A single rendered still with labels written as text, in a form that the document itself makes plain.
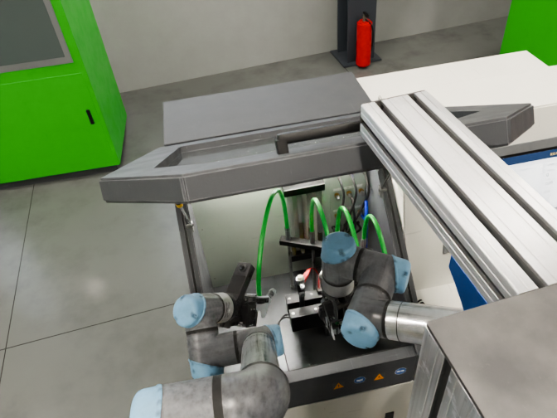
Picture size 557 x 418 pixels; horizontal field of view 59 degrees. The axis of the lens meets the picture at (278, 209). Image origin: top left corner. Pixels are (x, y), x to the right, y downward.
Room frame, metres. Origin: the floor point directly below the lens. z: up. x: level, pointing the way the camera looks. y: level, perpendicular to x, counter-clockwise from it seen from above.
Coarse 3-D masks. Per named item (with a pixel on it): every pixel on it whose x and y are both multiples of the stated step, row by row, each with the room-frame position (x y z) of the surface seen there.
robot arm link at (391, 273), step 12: (360, 252) 0.71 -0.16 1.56; (372, 252) 0.71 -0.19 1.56; (360, 264) 0.68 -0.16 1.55; (372, 264) 0.68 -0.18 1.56; (384, 264) 0.67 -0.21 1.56; (396, 264) 0.67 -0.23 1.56; (408, 264) 0.67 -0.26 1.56; (360, 276) 0.67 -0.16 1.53; (372, 276) 0.64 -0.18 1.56; (384, 276) 0.64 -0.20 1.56; (396, 276) 0.64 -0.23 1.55; (408, 276) 0.66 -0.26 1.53; (384, 288) 0.61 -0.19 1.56; (396, 288) 0.63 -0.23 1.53
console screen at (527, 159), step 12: (516, 144) 1.19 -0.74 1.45; (528, 144) 1.19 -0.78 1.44; (540, 144) 1.19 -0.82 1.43; (552, 144) 1.19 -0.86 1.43; (504, 156) 1.17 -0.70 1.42; (516, 156) 1.18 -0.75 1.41; (528, 156) 1.18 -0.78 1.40; (540, 156) 1.18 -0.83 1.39; (552, 156) 1.18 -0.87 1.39; (516, 168) 1.17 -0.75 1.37; (528, 168) 1.17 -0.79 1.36; (540, 168) 1.17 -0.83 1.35; (552, 168) 1.17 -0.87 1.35; (528, 180) 1.16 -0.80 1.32; (540, 180) 1.16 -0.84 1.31; (552, 180) 1.16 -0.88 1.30; (540, 192) 1.15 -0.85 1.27; (552, 192) 1.15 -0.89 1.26; (552, 204) 1.15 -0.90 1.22; (444, 252) 1.08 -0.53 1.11
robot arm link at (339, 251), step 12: (324, 240) 0.75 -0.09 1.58; (336, 240) 0.74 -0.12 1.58; (348, 240) 0.73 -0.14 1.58; (324, 252) 0.72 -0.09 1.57; (336, 252) 0.70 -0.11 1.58; (348, 252) 0.70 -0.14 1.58; (324, 264) 0.72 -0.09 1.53; (336, 264) 0.70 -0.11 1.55; (348, 264) 0.69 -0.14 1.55; (324, 276) 0.72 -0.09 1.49; (336, 276) 0.70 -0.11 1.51; (348, 276) 0.68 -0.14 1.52
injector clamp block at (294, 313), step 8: (288, 296) 1.07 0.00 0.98; (296, 296) 1.07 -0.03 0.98; (304, 296) 1.06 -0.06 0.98; (312, 296) 1.06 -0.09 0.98; (320, 296) 1.06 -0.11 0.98; (288, 304) 1.04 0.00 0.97; (296, 304) 1.04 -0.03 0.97; (312, 304) 1.05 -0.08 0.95; (320, 304) 1.02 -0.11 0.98; (288, 312) 1.04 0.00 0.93; (296, 312) 1.00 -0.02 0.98; (304, 312) 1.00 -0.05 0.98; (312, 312) 0.99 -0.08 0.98; (296, 320) 0.98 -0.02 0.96; (304, 320) 0.98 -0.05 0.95; (312, 320) 0.99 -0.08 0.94; (320, 320) 0.99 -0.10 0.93; (296, 328) 0.98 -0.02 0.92; (304, 328) 0.98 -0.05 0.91
